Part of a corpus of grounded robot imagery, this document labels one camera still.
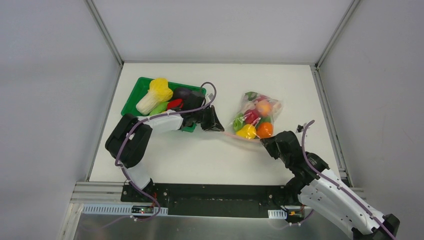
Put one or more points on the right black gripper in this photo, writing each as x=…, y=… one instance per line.
x=274, y=145

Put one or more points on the fake green cucumber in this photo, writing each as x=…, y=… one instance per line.
x=160, y=108

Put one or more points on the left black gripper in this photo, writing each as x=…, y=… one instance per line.
x=205, y=117

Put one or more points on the fake napa cabbage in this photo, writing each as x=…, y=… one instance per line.
x=157, y=93

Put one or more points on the clear zip top bag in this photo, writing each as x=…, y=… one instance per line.
x=249, y=99

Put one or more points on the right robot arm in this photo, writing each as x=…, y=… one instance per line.
x=316, y=186

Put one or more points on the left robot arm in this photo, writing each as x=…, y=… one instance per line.
x=129, y=139

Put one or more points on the fake peach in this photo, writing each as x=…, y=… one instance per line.
x=264, y=108

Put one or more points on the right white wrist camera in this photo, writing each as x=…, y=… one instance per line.
x=302, y=128

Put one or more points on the aluminium frame rail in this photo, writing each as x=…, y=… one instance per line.
x=91, y=5

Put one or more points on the green plastic tray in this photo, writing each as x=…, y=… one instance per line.
x=136, y=99

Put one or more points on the fake purple eggplant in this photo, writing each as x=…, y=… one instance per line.
x=181, y=93

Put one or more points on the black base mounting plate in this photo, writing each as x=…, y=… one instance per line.
x=215, y=200

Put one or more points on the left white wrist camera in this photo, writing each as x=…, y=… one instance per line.
x=209, y=97

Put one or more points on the fake red bell pepper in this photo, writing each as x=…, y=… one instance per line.
x=175, y=104

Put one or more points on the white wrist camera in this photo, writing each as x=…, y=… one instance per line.
x=302, y=128
x=209, y=97

